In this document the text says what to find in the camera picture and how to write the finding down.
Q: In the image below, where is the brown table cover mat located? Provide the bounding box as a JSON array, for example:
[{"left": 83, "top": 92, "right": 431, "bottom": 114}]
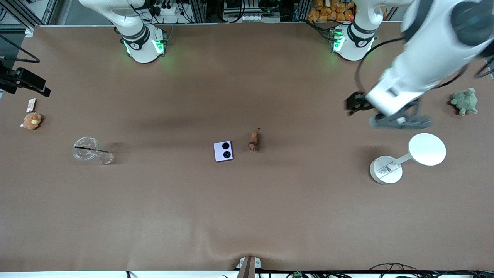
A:
[{"left": 0, "top": 22, "right": 494, "bottom": 272}]

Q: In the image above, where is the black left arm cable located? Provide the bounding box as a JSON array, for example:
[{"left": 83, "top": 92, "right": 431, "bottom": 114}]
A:
[{"left": 354, "top": 37, "right": 406, "bottom": 97}]

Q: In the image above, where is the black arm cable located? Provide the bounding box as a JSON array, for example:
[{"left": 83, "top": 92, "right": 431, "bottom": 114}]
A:
[
  {"left": 0, "top": 34, "right": 41, "bottom": 63},
  {"left": 354, "top": 37, "right": 406, "bottom": 97}
]

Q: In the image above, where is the brown plush toy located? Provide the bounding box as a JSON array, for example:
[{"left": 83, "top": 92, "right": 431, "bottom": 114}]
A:
[{"left": 20, "top": 112, "right": 43, "bottom": 131}]

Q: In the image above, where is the white power strip with plugs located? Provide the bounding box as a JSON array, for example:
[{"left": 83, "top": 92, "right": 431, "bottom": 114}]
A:
[{"left": 149, "top": 3, "right": 182, "bottom": 18}]

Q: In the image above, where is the aluminium frame post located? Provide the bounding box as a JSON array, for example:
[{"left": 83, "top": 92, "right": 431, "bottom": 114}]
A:
[
  {"left": 188, "top": 0, "right": 207, "bottom": 24},
  {"left": 293, "top": 0, "right": 311, "bottom": 22}
]

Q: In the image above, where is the white round desk lamp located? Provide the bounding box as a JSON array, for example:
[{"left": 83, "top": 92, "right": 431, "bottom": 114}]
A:
[{"left": 369, "top": 133, "right": 447, "bottom": 185}]

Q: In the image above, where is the green turtle plush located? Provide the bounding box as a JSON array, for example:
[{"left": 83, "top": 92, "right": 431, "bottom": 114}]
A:
[{"left": 450, "top": 88, "right": 479, "bottom": 116}]

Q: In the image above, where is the black cable bundle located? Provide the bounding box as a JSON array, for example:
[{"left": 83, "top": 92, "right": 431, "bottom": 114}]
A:
[{"left": 369, "top": 263, "right": 494, "bottom": 278}]

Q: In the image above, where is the brown lion statue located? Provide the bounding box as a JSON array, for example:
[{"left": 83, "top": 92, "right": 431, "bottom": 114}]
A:
[{"left": 247, "top": 127, "right": 261, "bottom": 153}]

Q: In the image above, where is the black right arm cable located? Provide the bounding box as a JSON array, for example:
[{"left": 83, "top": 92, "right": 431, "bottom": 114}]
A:
[{"left": 0, "top": 34, "right": 41, "bottom": 63}]

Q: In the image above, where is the gray metal bracket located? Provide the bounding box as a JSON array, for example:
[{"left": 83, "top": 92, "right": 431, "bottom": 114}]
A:
[{"left": 236, "top": 256, "right": 261, "bottom": 278}]

